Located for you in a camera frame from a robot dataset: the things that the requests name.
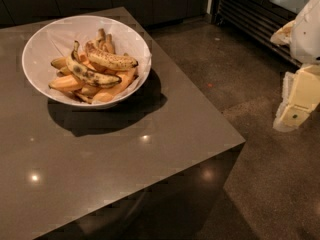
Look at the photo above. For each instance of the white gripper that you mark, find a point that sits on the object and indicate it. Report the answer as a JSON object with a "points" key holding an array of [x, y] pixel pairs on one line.
{"points": [[307, 34]]}

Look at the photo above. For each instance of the white bowl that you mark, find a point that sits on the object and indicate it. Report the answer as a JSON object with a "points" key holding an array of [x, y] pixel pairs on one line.
{"points": [[40, 47]]}

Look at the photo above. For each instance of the orange banana bunch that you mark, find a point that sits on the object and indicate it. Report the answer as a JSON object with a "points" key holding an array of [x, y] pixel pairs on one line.
{"points": [[67, 82]]}

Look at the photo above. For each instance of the white paper bowl liner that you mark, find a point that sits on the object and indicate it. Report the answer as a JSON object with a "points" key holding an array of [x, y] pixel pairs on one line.
{"points": [[99, 61]]}

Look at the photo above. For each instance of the dark cabinet fronts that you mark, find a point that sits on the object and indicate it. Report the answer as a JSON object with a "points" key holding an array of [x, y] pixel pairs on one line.
{"points": [[146, 12]]}

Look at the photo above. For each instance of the dark spotted front banana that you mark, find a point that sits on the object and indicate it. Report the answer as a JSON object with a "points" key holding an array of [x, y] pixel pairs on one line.
{"points": [[87, 75]]}

